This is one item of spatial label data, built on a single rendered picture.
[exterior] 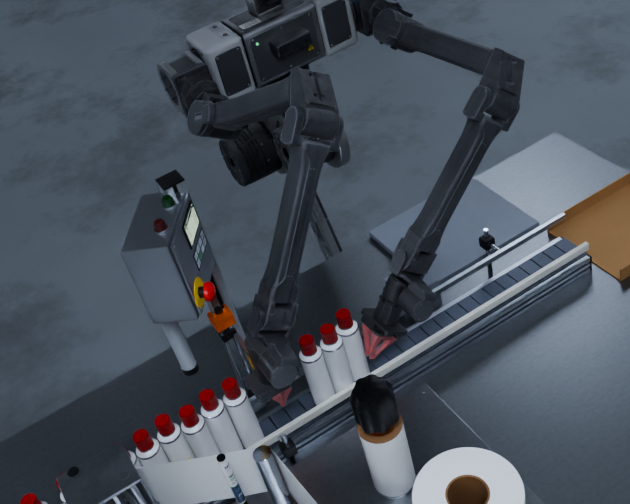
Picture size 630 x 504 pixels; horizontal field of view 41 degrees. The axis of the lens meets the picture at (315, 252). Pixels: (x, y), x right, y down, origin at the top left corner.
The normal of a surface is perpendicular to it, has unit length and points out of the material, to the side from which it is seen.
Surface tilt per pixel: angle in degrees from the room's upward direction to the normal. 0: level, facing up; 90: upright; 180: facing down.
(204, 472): 90
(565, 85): 0
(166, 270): 90
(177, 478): 90
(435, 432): 0
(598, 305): 0
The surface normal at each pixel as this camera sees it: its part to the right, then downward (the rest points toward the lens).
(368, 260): -0.22, -0.74
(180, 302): -0.08, 0.66
